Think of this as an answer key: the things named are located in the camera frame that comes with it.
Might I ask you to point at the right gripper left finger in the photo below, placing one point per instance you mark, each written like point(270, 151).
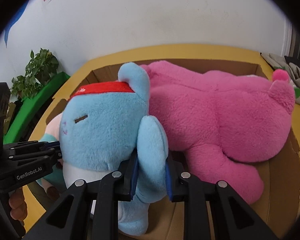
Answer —
point(89, 210)

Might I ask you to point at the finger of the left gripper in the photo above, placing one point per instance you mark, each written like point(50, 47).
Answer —
point(30, 147)
point(35, 160)

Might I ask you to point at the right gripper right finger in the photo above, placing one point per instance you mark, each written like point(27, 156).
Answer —
point(211, 210)

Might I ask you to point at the blue plush cat red headband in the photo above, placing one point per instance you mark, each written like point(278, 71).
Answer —
point(101, 125)

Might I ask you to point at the left hand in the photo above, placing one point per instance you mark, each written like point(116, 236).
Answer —
point(18, 205)

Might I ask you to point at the teal pink plush pig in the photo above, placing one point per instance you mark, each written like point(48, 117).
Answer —
point(53, 183)

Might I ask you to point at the brown cardboard box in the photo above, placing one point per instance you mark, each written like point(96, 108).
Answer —
point(223, 124)

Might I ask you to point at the green potted plant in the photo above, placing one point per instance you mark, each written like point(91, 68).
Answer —
point(41, 68)

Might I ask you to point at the pink plush bear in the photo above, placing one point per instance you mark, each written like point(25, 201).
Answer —
point(223, 123)

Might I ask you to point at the grey cloth bag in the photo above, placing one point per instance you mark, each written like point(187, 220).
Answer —
point(292, 68)

